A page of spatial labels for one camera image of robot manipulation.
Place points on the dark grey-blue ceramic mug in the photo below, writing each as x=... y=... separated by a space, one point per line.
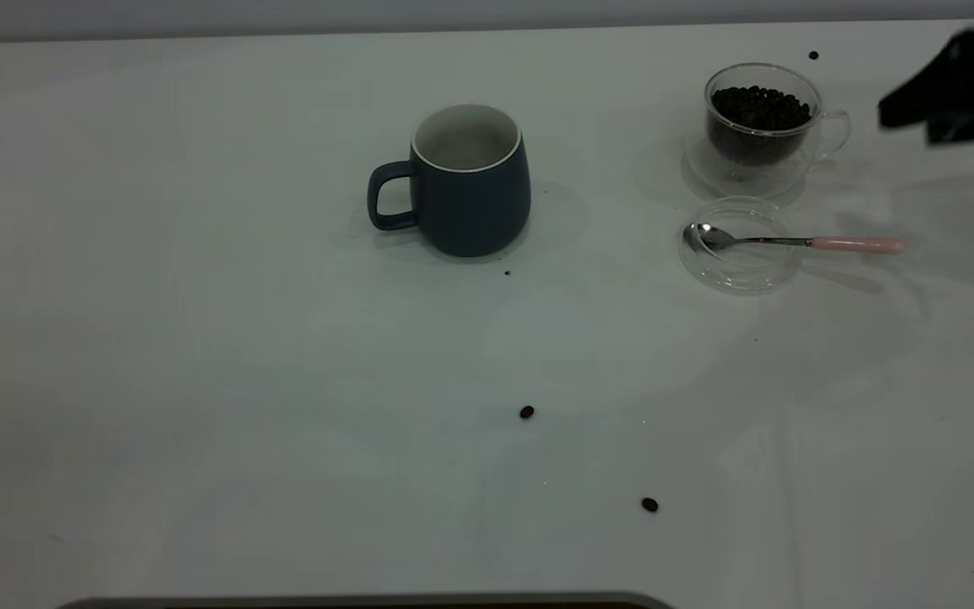
x=474 y=211

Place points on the clear round glass lid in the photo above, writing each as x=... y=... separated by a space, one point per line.
x=741 y=272

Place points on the coffee beans heap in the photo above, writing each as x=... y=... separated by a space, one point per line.
x=757 y=118

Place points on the clear glass saucer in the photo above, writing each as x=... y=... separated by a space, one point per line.
x=698 y=173

